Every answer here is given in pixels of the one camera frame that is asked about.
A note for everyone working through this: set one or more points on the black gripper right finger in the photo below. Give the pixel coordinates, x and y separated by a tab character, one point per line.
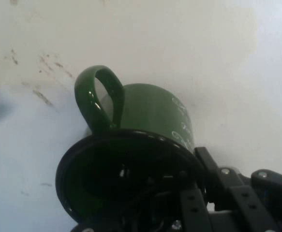
247	205

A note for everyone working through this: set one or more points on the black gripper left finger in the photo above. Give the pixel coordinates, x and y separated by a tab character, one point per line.
194	207

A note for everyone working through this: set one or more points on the green enamel mug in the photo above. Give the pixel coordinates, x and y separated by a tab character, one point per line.
150	108

